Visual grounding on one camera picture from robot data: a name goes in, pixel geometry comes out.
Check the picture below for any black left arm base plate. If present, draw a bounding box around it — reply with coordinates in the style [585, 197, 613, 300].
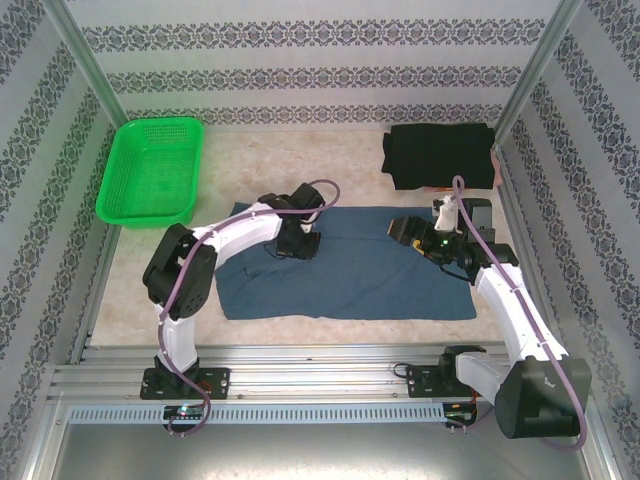
[140, 367, 232, 401]

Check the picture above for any slotted grey cable duct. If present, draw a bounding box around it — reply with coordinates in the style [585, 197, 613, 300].
[67, 402, 446, 426]

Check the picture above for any grey metal base panel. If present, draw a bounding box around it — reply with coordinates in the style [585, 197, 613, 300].
[29, 422, 614, 480]

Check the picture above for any blue t-shirt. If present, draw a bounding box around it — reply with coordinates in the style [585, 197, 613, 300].
[215, 205, 477, 321]

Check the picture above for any green plastic basket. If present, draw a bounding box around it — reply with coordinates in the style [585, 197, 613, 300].
[94, 117, 205, 230]

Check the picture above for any aluminium mounting rail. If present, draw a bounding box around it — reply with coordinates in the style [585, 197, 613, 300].
[47, 342, 591, 402]

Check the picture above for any black folded t-shirt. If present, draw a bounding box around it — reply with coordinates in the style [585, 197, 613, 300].
[380, 123, 497, 192]

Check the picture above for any aluminium corner post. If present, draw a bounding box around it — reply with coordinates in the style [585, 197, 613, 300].
[492, 0, 584, 147]
[42, 0, 127, 129]

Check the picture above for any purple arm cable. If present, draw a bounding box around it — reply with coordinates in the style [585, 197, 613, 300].
[155, 178, 342, 439]
[451, 174, 589, 449]

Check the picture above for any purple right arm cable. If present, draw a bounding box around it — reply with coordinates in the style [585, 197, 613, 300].
[451, 174, 589, 449]

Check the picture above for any aluminium side rail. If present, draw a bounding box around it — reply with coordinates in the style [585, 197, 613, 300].
[69, 224, 119, 365]

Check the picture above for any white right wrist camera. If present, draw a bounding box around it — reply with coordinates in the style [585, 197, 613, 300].
[430, 196, 460, 235]

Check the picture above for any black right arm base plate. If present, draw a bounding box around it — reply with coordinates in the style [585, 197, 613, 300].
[405, 362, 496, 399]

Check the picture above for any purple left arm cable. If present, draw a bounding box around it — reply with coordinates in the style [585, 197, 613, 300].
[155, 178, 342, 439]

